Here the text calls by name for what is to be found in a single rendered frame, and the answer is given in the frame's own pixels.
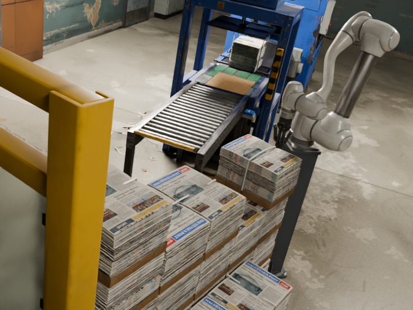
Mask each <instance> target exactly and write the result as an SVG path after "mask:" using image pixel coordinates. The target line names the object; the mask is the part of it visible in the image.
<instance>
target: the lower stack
mask: <svg viewBox="0 0 413 310"><path fill-rule="evenodd" d="M292 290H293V287H292V286H290V285H288V284H287V283H286V282H284V281H282V280H281V279H279V278H278V277H276V276H274V275H273V274H271V273H270V272H268V271H266V270H265V269H263V268H261V267H260V266H258V265H256V264H254V263H252V262H250V261H249V260H246V261H245V262H244V263H243V264H242V265H240V266H239V267H238V268H237V269H236V270H235V271H234V272H233V273H232V274H231V275H227V277H226V279H224V280H223V281H222V282H221V283H220V284H218V285H217V286H216V287H215V288H214V289H212V291H211V292H210V293H209V294H207V295H206V297H204V298H203V299H202V300H200V301H199V302H198V303H197V304H196V305H195V306H193V307H192V308H191V309H190V310H285V309H286V305H287V304H288V302H289V298H290V296H291V291H292Z"/></svg>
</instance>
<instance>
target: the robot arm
mask: <svg viewBox="0 0 413 310"><path fill-rule="evenodd" d="M399 38H400V36H399V33H398V31H397V30H396V29H395V28H394V27H392V26H391V25H389V24H388V23H385V22H382V21H380V20H375V19H372V17H371V15H370V14H369V13H368V12H366V11H361V12H358V13H357V14H355V15H354V16H353V17H351V18H350V19H349V20H348V21H347V22H346V23H345V25H344V26H343V27H342V28H341V30H340V31H339V32H338V34H337V36H336V38H335V39H334V40H333V42H332V44H331V45H330V47H329V49H328V51H327V53H326V55H325V58H324V70H323V85H322V87H321V89H320V90H319V91H317V92H312V93H310V94H308V95H306V94H305V93H303V90H304V89H303V86H302V83H300V82H297V81H291V82H289V83H288V84H287V85H286V87H285V90H284V92H283V96H282V100H281V109H280V113H279V115H280V118H279V121H278V123H277V124H274V125H273V140H274V141H276V144H275V146H276V148H278V149H281V147H282V145H284V144H286V142H288V143H289V145H290V146H291V148H292V149H293V150H311V151H318V150H319V148H318V147H317V146H315V144H314V141H315V142H316V143H318V144H319V145H320V146H322V147H324V148H326V149H328V150H331V151H346V150H347V149H349V147H350V146H351V144H352V140H353V135H352V132H351V124H352V122H351V120H350V116H351V114H352V111H353V109H354V107H355V105H356V103H357V101H358V99H359V97H360V95H361V93H362V91H363V89H364V87H365V85H366V83H367V81H368V79H369V77H370V75H371V73H372V70H373V68H374V66H375V64H376V62H377V60H378V58H379V57H381V56H382V55H383V54H384V53H385V52H386V51H391V50H393V49H394V48H395V47H396V46H397V45H398V43H399ZM355 40H356V41H361V53H360V55H359V57H358V59H357V61H356V63H355V65H354V67H353V70H352V72H351V74H350V76H349V78H348V81H347V83H346V85H345V87H344V89H343V91H342V93H341V95H340V97H339V100H338V102H337V104H336V106H335V108H334V111H331V112H329V113H328V108H327V106H326V99H327V97H328V95H329V94H330V92H331V89H332V85H333V79H334V66H335V61H336V58H337V56H338V55H339V54H340V53H341V52H342V51H343V50H344V49H345V48H347V47H348V46H349V45H350V44H352V43H353V42H354V41H355ZM296 111H297V113H296ZM293 119H294V121H293V125H292V129H291V123H292V120H293ZM277 127H278V129H279V130H278V135H277ZM287 131H289V132H288V133H289V134H287V135H286V132H287ZM281 133H282V136H281ZM280 137H281V140H280ZM284 139H285V140H284Z"/></svg>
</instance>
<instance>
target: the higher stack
mask: <svg viewBox="0 0 413 310"><path fill-rule="evenodd" d="M172 203H173V202H172V201H170V200H169V199H167V198H166V197H164V196H163V195H161V194H159V193H158V192H156V191H154V190H153V189H151V188H149V187H148V186H146V185H144V184H142V183H140V182H138V181H137V177H135V178H131V177H130V176H128V175H127V174H126V173H124V172H123V171H121V170H119V169H118V168H116V167H114V166H113V165H111V164H109V163H108V176H107V182H106V195H105V202H104V214H103V227H102V234H101V247H100V259H99V266H98V270H99V271H101V272H102V273H103V274H104V275H106V276H108V277H109V278H110V279H112V278H113V277H115V276H116V275H118V274H120V273H121V272H122V271H124V270H126V269H127V268H129V267H130V266H132V265H133V264H135V263H136V262H138V261H139V260H141V259H142V258H144V257H145V256H147V255H148V254H150V253H151V252H153V251H154V250H156V249H157V248H159V247H160V246H162V245H163V244H165V243H166V241H167V236H168V232H169V231H168V230H169V228H170V225H171V216H172V214H171V211H172V206H173V204H172ZM164 254H165V253H164V252H163V253H162V254H160V255H159V256H157V257H156V258H154V259H153V260H151V261H150V262H148V263H147V264H145V265H144V266H143V267H141V268H139V269H138V270H137V271H135V272H134V273H132V274H131V275H129V276H128V277H126V278H125V279H123V280H122V281H120V282H119V283H117V284H115V285H114V286H113V287H111V288H108V287H107V286H105V285H104V284H102V283H101V282H100V281H99V280H97V285H96V298H95V310H132V309H133V308H134V307H136V306H137V305H139V304H140V303H141V302H142V301H144V300H145V299H146V298H147V297H149V296H150V295H152V294H153V293H154V292H155V291H157V289H158V287H159V283H160V282H159V281H160V279H161V276H160V271H161V267H162V264H163V260H164V257H165V255H164ZM156 302H157V299H154V300H153V301H151V302H150V303H149V304H148V305H146V306H145V307H144V308H143V309H141V310H156Z"/></svg>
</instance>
